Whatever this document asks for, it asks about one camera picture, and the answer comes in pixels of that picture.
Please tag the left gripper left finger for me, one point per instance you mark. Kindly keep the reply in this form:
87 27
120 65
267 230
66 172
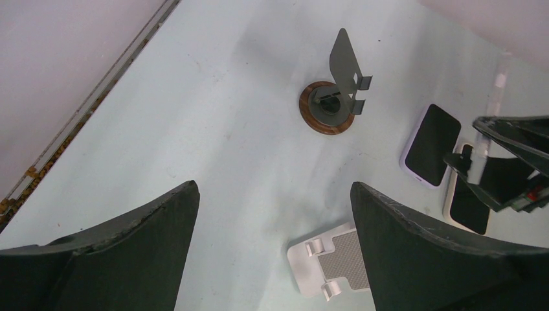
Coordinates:
131 262

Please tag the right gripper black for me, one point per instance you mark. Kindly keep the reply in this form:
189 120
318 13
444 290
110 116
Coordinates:
505 182

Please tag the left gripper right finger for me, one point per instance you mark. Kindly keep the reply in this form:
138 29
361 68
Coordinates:
416 262

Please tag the phone with cream case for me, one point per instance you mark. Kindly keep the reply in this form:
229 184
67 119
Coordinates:
462 208

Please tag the phone with lilac case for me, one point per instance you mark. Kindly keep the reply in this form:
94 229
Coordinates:
433 137

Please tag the phone with white case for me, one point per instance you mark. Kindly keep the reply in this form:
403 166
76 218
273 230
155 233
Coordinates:
483 141

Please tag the white folding phone stand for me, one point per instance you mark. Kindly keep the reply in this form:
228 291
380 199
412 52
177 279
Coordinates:
322 264

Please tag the grey stand wooden round base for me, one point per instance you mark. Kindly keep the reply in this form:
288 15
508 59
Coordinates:
327 107

